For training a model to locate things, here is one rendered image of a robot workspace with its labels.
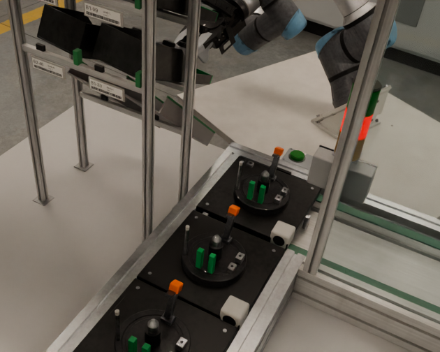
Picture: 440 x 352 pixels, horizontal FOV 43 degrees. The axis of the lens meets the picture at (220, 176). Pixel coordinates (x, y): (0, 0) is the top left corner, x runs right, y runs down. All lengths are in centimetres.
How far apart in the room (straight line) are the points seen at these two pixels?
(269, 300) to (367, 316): 23
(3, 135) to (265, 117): 181
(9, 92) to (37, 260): 238
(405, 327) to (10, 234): 94
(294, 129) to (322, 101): 23
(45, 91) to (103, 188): 216
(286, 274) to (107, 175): 62
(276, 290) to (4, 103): 264
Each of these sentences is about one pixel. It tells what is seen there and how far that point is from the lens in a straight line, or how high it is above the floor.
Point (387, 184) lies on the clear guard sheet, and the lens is 106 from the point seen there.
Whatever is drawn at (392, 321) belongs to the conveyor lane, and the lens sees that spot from 127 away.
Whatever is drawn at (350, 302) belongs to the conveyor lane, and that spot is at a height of 93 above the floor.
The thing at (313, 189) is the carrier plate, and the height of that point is 97.
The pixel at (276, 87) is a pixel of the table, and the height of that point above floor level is 86.
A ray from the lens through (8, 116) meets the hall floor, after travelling 346.
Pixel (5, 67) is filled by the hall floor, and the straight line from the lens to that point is 396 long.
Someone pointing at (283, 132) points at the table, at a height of 86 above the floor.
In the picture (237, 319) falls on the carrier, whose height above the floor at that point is 99.
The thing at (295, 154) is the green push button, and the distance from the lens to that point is 154.
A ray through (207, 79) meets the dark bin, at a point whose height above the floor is 121.
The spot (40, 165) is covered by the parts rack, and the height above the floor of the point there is 98.
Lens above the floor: 188
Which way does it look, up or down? 39 degrees down
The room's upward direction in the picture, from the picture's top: 7 degrees clockwise
